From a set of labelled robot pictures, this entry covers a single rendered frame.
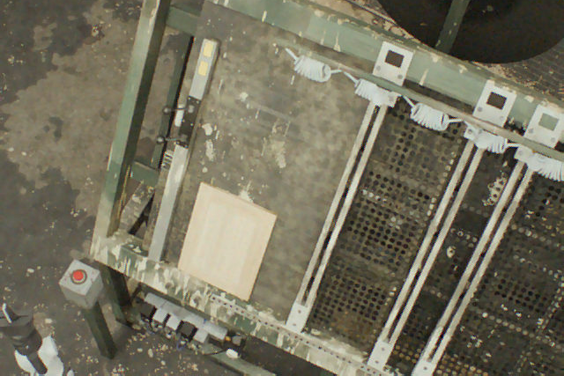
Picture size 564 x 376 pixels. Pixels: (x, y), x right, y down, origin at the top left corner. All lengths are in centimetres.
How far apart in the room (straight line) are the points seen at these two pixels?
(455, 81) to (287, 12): 57
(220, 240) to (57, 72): 221
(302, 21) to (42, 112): 252
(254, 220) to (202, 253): 28
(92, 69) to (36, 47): 41
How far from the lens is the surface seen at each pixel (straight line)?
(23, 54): 511
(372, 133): 265
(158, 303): 332
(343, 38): 255
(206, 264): 314
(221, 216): 302
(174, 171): 300
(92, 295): 325
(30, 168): 460
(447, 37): 298
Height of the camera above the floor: 381
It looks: 59 degrees down
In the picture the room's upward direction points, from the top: 7 degrees clockwise
